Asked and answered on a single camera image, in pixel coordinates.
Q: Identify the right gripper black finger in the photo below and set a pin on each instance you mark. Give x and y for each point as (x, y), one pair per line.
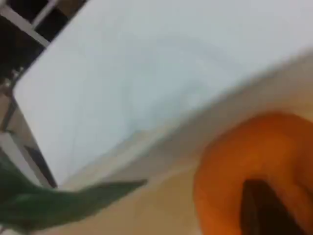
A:
(261, 210)

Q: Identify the orange toy fruit with stem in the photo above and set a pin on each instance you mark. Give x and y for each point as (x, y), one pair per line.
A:
(244, 151)

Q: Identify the grey metal table leg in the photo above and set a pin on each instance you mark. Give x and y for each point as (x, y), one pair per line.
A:
(39, 161)

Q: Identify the white metal frame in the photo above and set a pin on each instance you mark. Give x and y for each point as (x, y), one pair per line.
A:
(24, 26)

